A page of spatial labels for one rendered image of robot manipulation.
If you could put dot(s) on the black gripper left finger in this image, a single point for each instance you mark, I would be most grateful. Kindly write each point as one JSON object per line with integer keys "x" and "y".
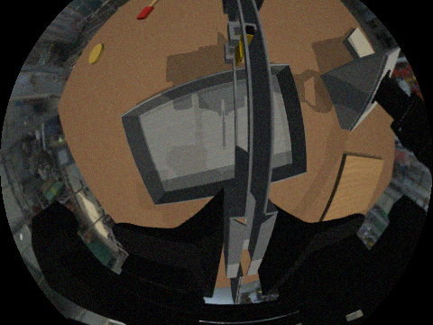
{"x": 195, "y": 244}

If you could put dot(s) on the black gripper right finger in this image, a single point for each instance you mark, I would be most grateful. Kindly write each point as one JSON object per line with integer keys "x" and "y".
{"x": 293, "y": 239}

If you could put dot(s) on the yellow flat disc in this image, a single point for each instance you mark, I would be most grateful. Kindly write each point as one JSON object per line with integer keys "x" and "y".
{"x": 98, "y": 50}

